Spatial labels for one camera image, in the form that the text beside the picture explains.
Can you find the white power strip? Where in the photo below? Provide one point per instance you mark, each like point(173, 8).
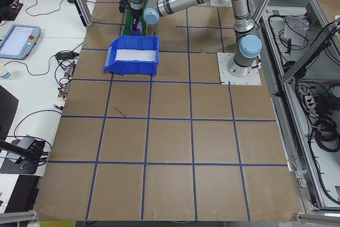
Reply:
point(308, 99)

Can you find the small electronics circuit board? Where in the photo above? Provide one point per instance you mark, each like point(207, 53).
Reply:
point(69, 70)
point(64, 88)

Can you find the white foam pad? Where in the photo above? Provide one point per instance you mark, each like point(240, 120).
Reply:
point(135, 54)

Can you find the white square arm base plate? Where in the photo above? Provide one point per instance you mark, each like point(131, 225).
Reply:
point(220, 3)
point(252, 79)

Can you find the V-shaped aluminium bar frame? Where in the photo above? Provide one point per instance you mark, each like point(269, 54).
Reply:
point(305, 60)

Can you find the white paper bag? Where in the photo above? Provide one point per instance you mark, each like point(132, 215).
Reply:
point(293, 33)

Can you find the light blue teach pendant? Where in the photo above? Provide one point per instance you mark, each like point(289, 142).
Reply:
point(18, 42)

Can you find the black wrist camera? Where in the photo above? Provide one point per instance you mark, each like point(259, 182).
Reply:
point(122, 5)

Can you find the green belt conveyor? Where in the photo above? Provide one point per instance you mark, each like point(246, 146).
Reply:
point(128, 25)

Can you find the black camera stand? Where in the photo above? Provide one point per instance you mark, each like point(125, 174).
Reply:
point(26, 168)

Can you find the black monitor panel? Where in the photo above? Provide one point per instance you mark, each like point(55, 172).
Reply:
point(6, 110)

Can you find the blue plastic storage bin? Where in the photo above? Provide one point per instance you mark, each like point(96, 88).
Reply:
point(132, 67)

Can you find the purple foam block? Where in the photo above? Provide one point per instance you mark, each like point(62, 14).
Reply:
point(140, 29)

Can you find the white paper cup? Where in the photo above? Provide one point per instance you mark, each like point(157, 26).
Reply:
point(4, 74)

